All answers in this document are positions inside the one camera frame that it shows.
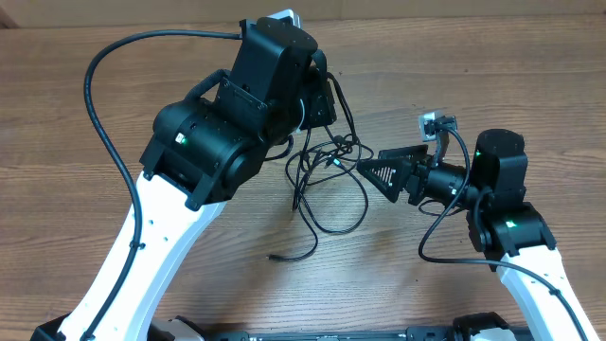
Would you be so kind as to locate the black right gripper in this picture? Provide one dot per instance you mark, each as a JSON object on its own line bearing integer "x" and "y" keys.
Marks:
{"x": 401, "y": 166}

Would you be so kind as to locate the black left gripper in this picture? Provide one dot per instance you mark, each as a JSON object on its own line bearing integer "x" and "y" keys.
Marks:
{"x": 319, "y": 111}

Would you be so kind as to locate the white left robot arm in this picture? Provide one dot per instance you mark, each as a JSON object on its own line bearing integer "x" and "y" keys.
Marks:
{"x": 202, "y": 149}

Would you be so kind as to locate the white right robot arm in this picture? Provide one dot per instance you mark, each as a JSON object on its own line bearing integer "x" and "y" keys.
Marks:
{"x": 510, "y": 234}

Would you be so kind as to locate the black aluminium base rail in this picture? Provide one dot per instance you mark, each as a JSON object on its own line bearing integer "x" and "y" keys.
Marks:
{"x": 409, "y": 334}

